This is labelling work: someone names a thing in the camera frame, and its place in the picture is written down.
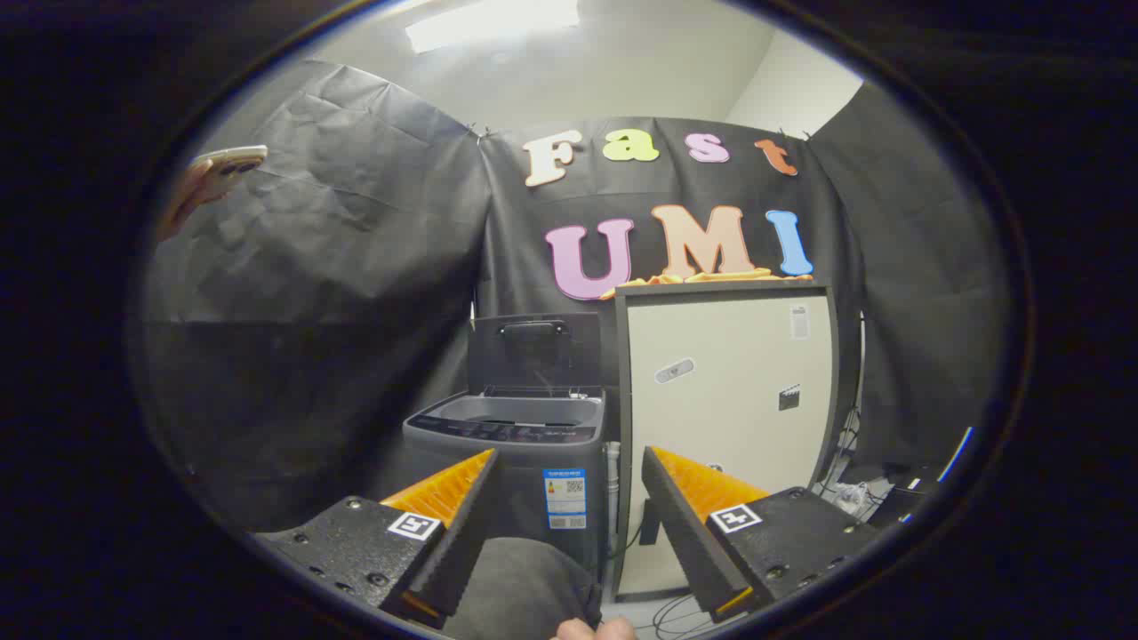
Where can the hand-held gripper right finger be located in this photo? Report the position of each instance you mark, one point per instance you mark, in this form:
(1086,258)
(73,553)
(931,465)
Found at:
(680,542)

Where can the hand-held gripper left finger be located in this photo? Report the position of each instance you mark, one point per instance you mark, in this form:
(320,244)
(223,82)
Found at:
(462,542)

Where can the dark grey washing machine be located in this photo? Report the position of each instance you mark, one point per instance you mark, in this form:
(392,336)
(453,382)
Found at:
(533,462)

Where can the yellow polo shirt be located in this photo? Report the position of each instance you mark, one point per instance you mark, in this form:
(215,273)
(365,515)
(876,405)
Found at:
(711,277)

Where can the person's grey trouser leg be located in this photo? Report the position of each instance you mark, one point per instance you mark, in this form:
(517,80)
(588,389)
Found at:
(524,587)

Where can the black box on floor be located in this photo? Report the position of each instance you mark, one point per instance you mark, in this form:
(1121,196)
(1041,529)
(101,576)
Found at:
(907,498)

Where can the black backdrop cloth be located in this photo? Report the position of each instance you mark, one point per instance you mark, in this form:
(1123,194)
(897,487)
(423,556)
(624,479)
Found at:
(356,267)

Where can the pale smartphone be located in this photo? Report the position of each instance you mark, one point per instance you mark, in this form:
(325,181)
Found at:
(229,162)

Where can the beige cabinet with grey frame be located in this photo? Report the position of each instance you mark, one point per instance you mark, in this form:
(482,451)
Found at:
(729,400)

